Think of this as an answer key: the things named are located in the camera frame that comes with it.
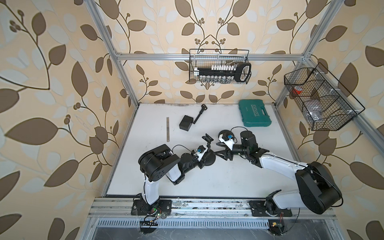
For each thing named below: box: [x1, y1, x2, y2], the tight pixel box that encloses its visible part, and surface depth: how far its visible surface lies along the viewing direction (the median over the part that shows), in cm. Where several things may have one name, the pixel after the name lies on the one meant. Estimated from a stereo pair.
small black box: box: [179, 115, 194, 132], surface depth 109 cm
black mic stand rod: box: [201, 133, 214, 152], surface depth 78 cm
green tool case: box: [238, 99, 272, 127], surface depth 112 cm
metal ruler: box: [166, 117, 170, 142], surface depth 107 cm
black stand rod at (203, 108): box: [193, 103, 208, 125], surface depth 118 cm
